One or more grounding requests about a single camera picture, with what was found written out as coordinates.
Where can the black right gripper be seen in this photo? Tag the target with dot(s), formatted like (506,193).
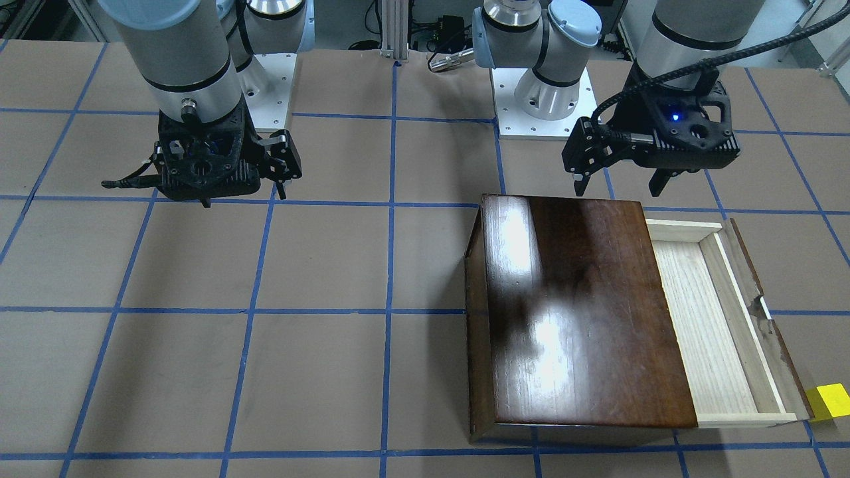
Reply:
(281,157)

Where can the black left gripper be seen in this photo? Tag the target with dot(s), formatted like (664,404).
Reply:
(635,118)

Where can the wooden drawer with white handle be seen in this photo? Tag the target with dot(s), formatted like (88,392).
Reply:
(739,370)

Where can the yellow block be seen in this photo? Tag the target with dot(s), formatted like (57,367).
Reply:
(828,402)

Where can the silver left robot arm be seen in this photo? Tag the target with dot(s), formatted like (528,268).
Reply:
(555,41)

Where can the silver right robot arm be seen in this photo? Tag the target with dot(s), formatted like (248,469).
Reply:
(200,59)

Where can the dark brown wooden cabinet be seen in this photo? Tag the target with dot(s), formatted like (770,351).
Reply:
(570,336)

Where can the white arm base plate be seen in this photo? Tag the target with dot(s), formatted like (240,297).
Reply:
(529,109)
(272,89)

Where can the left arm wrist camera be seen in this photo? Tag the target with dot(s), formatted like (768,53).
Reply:
(691,131)

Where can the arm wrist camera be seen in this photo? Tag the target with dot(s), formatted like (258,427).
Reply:
(191,162)
(691,131)

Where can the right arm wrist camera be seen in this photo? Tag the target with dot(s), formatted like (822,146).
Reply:
(191,162)

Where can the aluminium frame post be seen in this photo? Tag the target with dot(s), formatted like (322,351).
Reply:
(395,29)

